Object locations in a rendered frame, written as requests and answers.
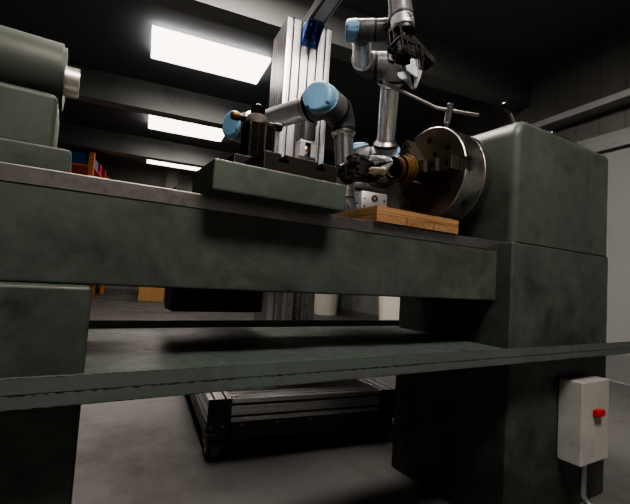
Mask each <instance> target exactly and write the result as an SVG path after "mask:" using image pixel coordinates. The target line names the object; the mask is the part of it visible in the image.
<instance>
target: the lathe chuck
mask: <svg viewBox="0 0 630 504"><path fill-rule="evenodd" d="M414 140H415V142H416V144H417V146H418V148H419V150H420V152H421V154H422V156H423V157H424V159H425V160H431V159H434V158H437V159H442V158H445V157H448V156H451V155H452V156H455V157H458V158H463V157H468V156H469V157H470V159H471V171H470V172H468V170H469V169H463V170H460V171H456V172H453V173H450V174H446V175H443V176H440V177H437V178H436V180H435V178H432V177H428V176H424V175H419V177H418V178H417V179H416V180H414V181H417V182H420V183H422V184H424V185H427V186H429V188H426V189H425V191H424V193H423V196H422V198H421V201H420V203H419V206H418V208H417V211H416V213H421V214H427V215H432V216H437V217H443V218H448V219H453V220H458V219H460V218H461V217H462V216H464V215H465V214H466V213H467V212H468V211H469V210H470V209H471V207H472V206H473V205H474V203H475V202H476V200H477V198H478V196H479V194H480V192H481V189H482V186H483V182H484V177H485V160H484V156H483V153H482V150H481V148H480V146H479V145H478V143H477V142H476V141H475V140H474V139H473V138H471V137H470V136H468V135H466V134H463V133H460V132H457V131H455V130H452V129H449V128H446V127H433V128H430V129H427V130H425V131H423V132H422V133H420V134H419V135H418V136H416V137H415V138H414ZM399 184H400V183H397V182H395V196H396V200H397V203H398V206H399V208H400V206H401V204H402V201H403V198H402V197H401V196H400V194H401V191H402V188H400V187H398V186H399ZM464 199H467V200H468V202H467V204H466V205H465V206H464V207H462V208H460V207H459V203H460V202H461V201H462V200H464Z"/></svg>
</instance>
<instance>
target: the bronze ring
mask: <svg viewBox="0 0 630 504"><path fill-rule="evenodd" d="M391 159H392V160H393V164H392V166H391V167H390V169H389V170H388V171H387V173H386V176H387V178H388V179H389V180H392V181H395V182H397V183H401V184H404V185H409V184H411V183H412V182H413V181H414V180H416V179H417V178H418V177H419V175H420V174H418V162H417V160H416V159H415V157H413V156H411V155H407V156H394V157H391Z"/></svg>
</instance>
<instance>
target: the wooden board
mask: <svg viewBox="0 0 630 504"><path fill-rule="evenodd" d="M329 215H335V216H341V217H348V218H354V219H360V220H366V221H373V222H379V223H385V224H391V225H398V226H404V227H410V228H416V229H422V230H429V231H435V232H441V233H447V234H454V235H455V234H458V225H459V221H458V220H453V219H448V218H443V217H437V216H432V215H427V214H421V213H416V212H411V211H405V210H400V209H395V208H389V207H384V206H379V205H376V206H371V207H365V208H360V209H354V210H348V211H343V212H339V213H333V214H329Z"/></svg>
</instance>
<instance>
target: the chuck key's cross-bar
mask: <svg viewBox="0 0 630 504"><path fill-rule="evenodd" d="M383 85H385V86H387V87H389V88H391V89H394V90H396V91H398V92H400V93H402V94H404V95H406V96H408V97H410V98H412V99H414V100H416V101H418V102H420V103H423V104H425V105H427V106H429V107H431V108H433V109H435V110H440V111H447V108H445V107H440V106H436V105H434V104H432V103H430V102H428V101H425V100H423V99H421V98H419V97H417V96H415V95H413V94H411V93H409V92H407V91H405V90H403V89H401V88H399V87H397V86H394V85H392V84H390V83H388V82H386V81H383ZM452 113H457V114H463V115H469V116H474V117H478V116H479V113H474V112H468V111H463V110H457V109H453V112H452Z"/></svg>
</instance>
